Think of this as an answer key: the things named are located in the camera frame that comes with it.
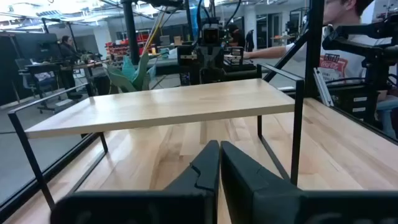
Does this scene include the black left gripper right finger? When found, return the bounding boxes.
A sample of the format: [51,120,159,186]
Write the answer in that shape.
[220,141,398,224]

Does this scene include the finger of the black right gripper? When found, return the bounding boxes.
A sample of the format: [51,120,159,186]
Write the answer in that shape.
[201,49,213,68]
[212,49,224,68]

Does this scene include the black aluminium rig frame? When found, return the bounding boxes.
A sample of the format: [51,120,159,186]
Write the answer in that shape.
[0,0,398,220]

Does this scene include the wooden shelf black metal frame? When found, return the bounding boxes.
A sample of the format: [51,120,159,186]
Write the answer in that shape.
[7,63,305,212]

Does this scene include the red storage bins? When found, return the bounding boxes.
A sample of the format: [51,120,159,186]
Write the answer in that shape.
[104,34,150,58]

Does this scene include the black office chair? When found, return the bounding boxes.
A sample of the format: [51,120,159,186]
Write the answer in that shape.
[14,58,65,114]

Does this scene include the black clamp mount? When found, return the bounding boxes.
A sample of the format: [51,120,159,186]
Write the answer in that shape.
[322,14,398,91]

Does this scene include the yellow cable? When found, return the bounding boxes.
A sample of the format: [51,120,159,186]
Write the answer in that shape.
[141,9,167,55]

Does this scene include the person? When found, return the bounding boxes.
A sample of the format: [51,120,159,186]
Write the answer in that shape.
[243,0,398,140]
[226,24,246,49]
[58,35,82,65]

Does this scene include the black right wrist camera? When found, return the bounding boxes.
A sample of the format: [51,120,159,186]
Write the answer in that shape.
[201,23,222,47]

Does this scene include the silver aluminium bar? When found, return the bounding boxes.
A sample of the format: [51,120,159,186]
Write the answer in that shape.
[312,67,335,108]

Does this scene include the black drawer cabinet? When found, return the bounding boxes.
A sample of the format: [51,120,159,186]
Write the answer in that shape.
[328,84,379,123]

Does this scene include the green plant in white pot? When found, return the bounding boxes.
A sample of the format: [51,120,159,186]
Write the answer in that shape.
[103,51,157,94]

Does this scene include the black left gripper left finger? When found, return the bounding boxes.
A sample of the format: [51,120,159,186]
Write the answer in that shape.
[50,139,221,224]

